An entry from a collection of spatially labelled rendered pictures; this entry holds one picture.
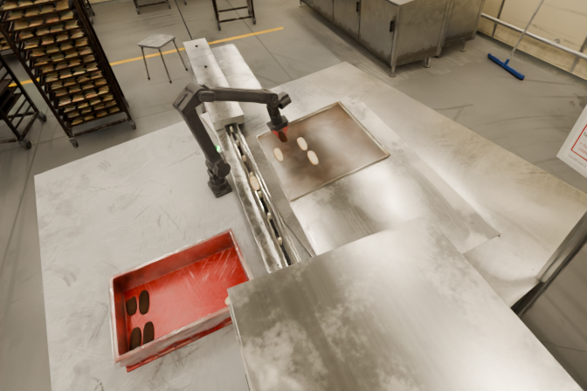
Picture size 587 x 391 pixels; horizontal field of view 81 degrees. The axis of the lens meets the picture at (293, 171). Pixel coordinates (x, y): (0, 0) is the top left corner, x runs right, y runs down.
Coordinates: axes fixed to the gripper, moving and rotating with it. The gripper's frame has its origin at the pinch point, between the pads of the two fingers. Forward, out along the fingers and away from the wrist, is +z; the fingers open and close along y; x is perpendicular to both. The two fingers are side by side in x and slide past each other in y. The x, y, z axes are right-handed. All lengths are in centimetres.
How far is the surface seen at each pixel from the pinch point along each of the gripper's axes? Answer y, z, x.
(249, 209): -31.1, 0.9, -34.9
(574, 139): 59, -33, -97
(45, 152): -187, 59, 206
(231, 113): -17.1, -3.3, 34.1
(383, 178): 25, 1, -53
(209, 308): -59, 0, -69
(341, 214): 1, 1, -59
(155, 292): -75, -3, -55
